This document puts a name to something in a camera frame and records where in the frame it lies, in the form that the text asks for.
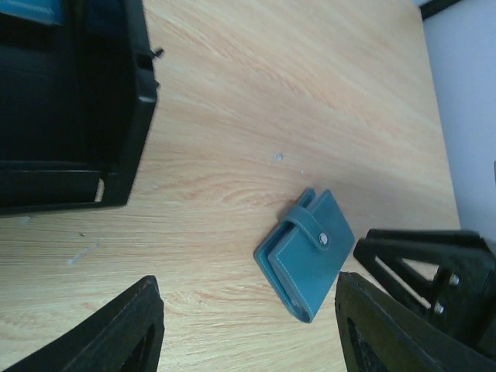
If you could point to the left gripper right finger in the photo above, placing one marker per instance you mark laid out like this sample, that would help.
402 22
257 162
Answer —
379 334

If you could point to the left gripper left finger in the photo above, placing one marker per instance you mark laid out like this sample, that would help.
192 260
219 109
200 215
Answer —
124 335

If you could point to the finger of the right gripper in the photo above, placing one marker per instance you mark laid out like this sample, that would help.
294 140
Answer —
446 277

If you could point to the teal leather card holder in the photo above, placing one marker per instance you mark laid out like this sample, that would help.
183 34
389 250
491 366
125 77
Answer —
304 253

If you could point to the blue card in tray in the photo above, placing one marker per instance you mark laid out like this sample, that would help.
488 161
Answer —
48 12

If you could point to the black tray right compartment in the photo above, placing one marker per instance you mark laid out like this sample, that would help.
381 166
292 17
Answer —
77 102

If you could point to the black aluminium frame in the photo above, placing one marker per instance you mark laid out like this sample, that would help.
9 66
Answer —
431 8

